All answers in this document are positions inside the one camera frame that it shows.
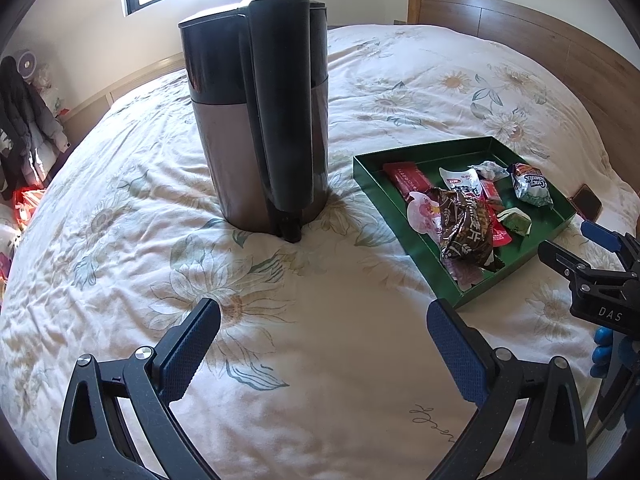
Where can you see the small green snack packet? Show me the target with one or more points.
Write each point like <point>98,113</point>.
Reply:
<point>515,221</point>

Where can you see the brown snack packet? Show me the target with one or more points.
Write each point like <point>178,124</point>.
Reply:
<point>465,230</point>

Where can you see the wooden headboard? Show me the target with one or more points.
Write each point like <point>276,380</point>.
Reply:
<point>550,40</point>

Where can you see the person's right hand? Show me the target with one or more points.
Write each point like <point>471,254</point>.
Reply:
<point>602,355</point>

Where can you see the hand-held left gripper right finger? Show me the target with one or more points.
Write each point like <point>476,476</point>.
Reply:
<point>452,345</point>

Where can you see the tall red snack packet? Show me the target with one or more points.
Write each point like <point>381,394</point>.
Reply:
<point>462,182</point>

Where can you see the small purple fan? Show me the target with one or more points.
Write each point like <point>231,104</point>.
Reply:
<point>25,62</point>

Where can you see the dark grey hanging jacket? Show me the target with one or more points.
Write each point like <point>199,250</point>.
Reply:
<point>45,135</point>

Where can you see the red plastic bag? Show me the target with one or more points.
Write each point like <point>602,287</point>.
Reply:
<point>29,205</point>

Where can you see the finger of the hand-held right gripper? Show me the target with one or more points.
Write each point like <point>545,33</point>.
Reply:
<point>565,262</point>
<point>602,236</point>

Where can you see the small red candy bar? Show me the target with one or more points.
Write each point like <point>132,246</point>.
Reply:
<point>491,192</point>

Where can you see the dark brown phone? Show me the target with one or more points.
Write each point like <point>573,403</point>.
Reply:
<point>587,201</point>

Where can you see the silver blue-print snack packet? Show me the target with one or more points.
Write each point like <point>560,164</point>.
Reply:
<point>532,187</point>

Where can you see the pink cartoon character packet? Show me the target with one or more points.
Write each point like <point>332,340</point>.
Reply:
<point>420,210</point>

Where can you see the brown and black electric kettle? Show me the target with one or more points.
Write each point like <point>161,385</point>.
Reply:
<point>230,135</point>

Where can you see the clear candy packet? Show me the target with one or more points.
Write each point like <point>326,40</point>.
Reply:
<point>490,170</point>

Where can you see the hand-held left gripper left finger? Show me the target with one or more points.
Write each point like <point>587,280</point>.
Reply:
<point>192,345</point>

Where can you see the bed with floral sheet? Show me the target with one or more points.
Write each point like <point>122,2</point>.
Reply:
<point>150,210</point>

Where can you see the green tray box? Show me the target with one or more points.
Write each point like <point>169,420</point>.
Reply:
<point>395,195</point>

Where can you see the dark red snack packet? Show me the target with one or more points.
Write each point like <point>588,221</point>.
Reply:
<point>405,177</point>

